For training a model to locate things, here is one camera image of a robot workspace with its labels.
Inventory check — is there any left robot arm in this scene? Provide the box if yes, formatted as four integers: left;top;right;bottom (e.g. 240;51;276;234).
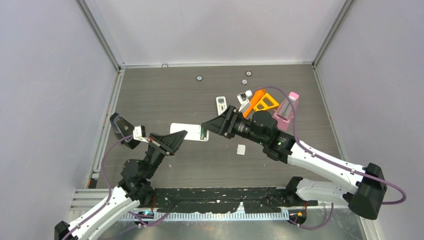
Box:
53;128;188;240

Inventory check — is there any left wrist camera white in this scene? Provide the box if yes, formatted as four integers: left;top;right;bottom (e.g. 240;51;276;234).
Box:
132;125;149;143

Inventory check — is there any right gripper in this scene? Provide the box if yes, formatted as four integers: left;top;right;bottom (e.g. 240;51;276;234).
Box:
201;105;267;145

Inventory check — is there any white grey remote control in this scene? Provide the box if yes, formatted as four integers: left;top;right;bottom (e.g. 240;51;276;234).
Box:
170;123;210;142

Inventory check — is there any white battery cover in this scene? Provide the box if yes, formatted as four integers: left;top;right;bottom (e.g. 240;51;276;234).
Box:
236;144;246;156

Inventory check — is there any yellow triangle ruler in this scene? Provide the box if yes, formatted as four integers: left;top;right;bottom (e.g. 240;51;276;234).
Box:
253;93;280;112

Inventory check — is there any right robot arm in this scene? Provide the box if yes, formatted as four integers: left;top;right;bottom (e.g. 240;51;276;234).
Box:
201;105;387;220

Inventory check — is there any purple cable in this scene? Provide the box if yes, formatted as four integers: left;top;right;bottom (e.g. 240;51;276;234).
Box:
250;86;407;205
61;134;137;240

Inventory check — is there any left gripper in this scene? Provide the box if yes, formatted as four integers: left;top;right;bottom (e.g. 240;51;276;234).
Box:
144;129;188;179

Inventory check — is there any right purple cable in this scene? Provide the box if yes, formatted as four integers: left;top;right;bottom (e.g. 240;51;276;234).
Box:
250;86;407;205

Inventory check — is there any transparent black metronome cover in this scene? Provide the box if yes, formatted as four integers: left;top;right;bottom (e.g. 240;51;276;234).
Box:
109;112;140;150

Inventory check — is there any pink metronome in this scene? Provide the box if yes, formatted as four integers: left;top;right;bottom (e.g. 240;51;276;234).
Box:
272;92;299;131

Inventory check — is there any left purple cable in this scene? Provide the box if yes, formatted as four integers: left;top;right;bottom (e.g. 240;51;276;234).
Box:
61;134;137;240

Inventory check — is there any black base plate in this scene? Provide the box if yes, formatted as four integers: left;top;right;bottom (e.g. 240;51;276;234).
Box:
140;186;318;214

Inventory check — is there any white beige remote control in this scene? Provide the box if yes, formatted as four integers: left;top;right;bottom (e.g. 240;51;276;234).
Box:
215;96;228;115

